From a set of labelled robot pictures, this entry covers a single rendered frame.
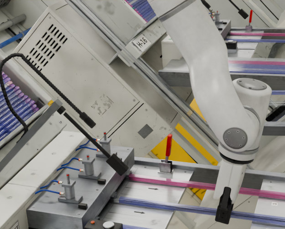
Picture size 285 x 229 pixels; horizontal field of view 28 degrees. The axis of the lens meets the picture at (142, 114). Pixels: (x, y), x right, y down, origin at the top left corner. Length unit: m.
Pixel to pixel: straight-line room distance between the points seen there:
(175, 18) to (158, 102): 1.31
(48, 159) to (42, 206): 0.18
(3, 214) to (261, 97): 0.58
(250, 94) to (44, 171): 0.54
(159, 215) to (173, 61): 1.19
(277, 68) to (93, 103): 0.77
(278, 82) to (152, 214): 1.01
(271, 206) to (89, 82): 1.23
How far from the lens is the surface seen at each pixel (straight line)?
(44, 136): 1.55
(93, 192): 1.31
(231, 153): 1.20
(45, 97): 1.59
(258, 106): 1.15
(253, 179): 1.48
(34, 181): 1.35
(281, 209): 1.36
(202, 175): 1.51
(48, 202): 1.30
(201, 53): 1.13
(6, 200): 1.29
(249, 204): 2.44
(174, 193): 1.41
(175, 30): 1.13
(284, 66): 2.29
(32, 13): 4.65
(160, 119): 2.35
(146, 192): 1.41
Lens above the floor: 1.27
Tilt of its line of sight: 3 degrees down
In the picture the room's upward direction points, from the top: 46 degrees counter-clockwise
